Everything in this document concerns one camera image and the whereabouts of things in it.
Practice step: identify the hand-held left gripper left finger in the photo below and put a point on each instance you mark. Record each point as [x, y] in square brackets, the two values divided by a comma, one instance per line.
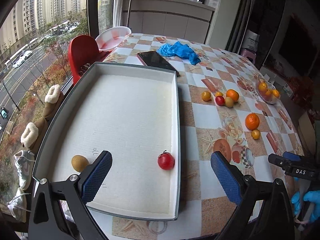
[97, 177]

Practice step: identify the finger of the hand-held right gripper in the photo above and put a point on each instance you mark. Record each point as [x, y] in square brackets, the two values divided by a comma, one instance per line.
[291, 155]
[275, 159]

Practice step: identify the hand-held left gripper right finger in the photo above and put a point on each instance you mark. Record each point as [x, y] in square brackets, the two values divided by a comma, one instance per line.
[225, 177]

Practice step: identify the brown round fruit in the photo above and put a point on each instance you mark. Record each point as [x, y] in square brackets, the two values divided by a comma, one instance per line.
[79, 163]

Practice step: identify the yellow-orange kumquat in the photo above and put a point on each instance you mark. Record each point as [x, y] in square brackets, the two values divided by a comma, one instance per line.
[255, 134]
[206, 95]
[219, 94]

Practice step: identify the orange mandarin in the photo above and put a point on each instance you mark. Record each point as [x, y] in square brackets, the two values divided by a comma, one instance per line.
[252, 121]
[232, 94]

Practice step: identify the clear glass bowl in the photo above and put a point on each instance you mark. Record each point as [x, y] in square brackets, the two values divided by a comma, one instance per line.
[271, 101]

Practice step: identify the red cherry tomato with stem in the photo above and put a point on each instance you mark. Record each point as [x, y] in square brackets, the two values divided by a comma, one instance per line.
[166, 161]

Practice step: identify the white tray with dark rim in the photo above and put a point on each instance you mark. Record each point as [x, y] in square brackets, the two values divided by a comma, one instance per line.
[125, 120]

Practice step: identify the person's right hand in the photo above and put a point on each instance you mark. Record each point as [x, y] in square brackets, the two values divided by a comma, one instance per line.
[313, 205]

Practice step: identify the printed checkered tablecloth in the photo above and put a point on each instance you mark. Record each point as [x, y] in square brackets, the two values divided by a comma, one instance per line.
[200, 180]

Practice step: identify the beige upholstered seat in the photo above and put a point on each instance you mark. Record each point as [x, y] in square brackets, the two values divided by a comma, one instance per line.
[308, 130]

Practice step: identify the green and white box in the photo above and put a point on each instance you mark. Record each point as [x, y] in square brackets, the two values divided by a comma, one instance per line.
[287, 90]

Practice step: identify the stack of red gift boxes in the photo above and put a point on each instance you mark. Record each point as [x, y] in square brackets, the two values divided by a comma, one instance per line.
[302, 90]

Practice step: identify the white and pink sneaker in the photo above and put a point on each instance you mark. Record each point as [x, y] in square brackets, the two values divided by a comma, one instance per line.
[23, 166]
[17, 205]

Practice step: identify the tan fleece-lined boot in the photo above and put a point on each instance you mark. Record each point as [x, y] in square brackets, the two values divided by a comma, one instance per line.
[53, 97]
[32, 135]

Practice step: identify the small white step stool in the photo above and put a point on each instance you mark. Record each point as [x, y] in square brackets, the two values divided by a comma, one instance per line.
[270, 77]

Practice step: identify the black television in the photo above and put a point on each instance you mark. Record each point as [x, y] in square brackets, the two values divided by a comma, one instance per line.
[300, 50]

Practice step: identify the pink plastic stool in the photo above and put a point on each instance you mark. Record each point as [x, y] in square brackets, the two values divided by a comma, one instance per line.
[248, 55]

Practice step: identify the white shopping bag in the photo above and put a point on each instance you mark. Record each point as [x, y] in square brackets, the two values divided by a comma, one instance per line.
[251, 40]

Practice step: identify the red plastic chair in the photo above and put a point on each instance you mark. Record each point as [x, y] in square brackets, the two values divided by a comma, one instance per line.
[83, 55]

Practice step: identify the black smartphone in red case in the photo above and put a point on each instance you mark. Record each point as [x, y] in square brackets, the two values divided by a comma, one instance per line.
[157, 60]

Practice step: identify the blue cloth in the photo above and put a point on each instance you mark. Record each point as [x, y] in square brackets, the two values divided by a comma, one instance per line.
[180, 51]

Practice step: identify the white plastic basin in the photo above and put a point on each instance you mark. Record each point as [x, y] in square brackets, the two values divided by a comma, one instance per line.
[112, 37]

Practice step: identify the row of parked cars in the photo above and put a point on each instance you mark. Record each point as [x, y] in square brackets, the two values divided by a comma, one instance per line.
[20, 57]

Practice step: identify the white cabinet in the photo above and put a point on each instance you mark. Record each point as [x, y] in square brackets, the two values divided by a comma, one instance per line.
[170, 22]

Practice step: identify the metal pole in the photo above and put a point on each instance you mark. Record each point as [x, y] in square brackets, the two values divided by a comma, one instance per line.
[130, 5]

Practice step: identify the row of apartment buildings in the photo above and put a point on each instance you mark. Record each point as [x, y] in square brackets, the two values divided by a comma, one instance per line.
[50, 2]

